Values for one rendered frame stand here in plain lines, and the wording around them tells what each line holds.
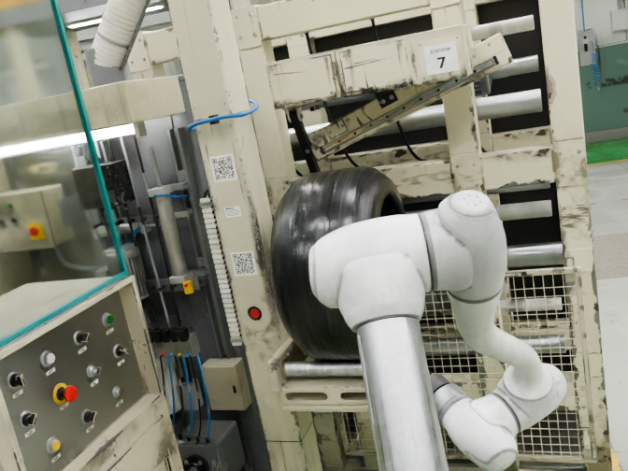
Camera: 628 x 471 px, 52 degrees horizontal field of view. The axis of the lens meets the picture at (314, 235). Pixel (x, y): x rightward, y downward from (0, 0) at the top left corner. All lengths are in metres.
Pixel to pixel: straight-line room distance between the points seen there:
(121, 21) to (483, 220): 1.63
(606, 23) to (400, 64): 9.25
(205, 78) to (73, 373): 0.86
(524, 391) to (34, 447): 1.12
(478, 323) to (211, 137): 1.02
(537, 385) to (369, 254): 0.62
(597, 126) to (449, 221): 10.10
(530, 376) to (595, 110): 9.71
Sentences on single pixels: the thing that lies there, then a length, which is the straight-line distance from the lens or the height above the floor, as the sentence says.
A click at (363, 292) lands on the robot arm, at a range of 1.01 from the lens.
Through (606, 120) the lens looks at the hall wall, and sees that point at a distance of 11.11.
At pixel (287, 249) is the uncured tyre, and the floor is 1.30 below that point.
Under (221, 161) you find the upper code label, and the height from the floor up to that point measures 1.53.
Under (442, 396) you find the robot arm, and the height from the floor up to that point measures 0.97.
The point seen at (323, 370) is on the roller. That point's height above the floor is 0.91.
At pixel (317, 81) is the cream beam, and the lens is 2.03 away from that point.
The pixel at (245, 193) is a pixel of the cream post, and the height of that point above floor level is 1.43.
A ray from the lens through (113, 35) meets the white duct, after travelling 2.38.
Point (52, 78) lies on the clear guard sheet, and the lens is 1.83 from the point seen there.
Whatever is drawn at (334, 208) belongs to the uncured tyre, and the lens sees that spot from 1.69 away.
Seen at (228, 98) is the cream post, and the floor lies 1.70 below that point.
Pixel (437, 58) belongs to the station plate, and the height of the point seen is 1.70.
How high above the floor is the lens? 1.71
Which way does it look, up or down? 13 degrees down
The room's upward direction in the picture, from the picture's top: 11 degrees counter-clockwise
